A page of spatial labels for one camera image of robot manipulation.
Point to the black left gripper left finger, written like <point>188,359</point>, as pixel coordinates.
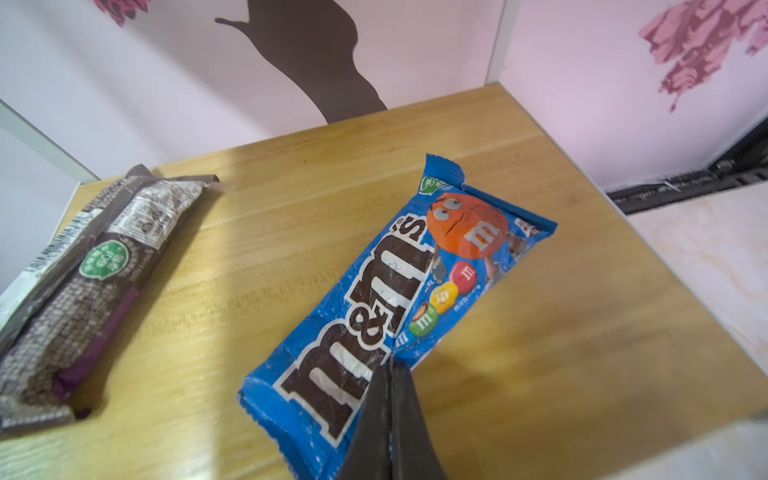
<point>368,456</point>

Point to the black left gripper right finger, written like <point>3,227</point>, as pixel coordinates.
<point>412,453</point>

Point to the blue M&M's candy bag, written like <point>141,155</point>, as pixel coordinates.
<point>446,248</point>

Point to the wooden side shelf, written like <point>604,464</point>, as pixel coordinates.
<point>564,348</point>

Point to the brown chocolate bar wrapper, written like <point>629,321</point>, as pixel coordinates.
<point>61,313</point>

